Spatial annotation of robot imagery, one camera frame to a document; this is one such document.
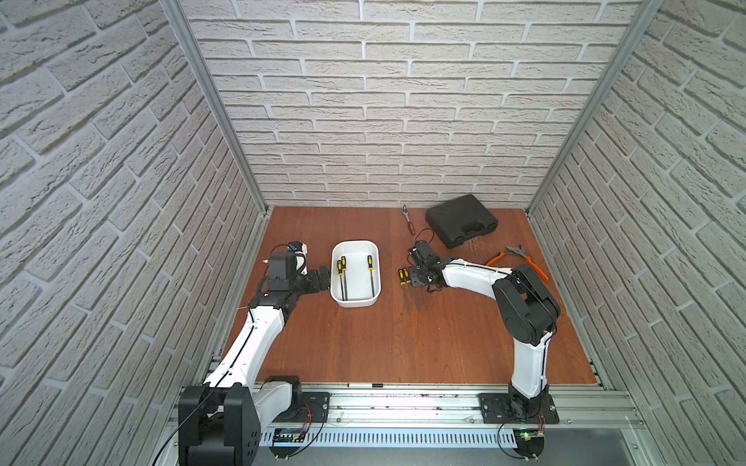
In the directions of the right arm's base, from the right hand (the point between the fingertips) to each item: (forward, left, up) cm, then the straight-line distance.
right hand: (422, 273), depth 99 cm
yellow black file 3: (+1, +29, +1) cm, 29 cm away
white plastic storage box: (+2, +24, -1) cm, 24 cm away
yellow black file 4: (+6, +19, +1) cm, 20 cm away
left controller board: (-44, +42, -3) cm, 61 cm away
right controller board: (-50, -19, -2) cm, 53 cm away
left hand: (-4, +33, +14) cm, 36 cm away
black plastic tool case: (+22, -18, +3) cm, 29 cm away
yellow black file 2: (-8, 0, -1) cm, 8 cm away
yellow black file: (-3, +7, 0) cm, 8 cm away
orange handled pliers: (+8, -38, -1) cm, 39 cm away
